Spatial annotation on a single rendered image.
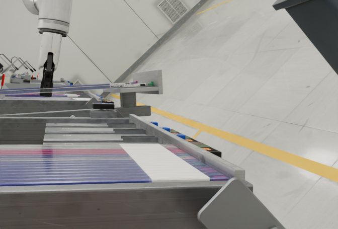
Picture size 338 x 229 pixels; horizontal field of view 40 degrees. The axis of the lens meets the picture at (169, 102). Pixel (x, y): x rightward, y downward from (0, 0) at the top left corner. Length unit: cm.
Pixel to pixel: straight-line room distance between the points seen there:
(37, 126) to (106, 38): 751
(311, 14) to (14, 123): 70
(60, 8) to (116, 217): 92
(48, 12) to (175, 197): 92
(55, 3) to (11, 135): 39
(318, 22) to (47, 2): 69
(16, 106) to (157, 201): 147
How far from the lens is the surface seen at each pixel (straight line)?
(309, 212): 170
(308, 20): 110
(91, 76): 852
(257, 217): 41
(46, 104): 186
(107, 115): 109
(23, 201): 42
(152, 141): 79
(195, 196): 44
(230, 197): 40
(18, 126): 109
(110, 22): 861
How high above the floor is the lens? 92
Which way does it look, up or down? 12 degrees down
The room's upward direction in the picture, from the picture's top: 43 degrees counter-clockwise
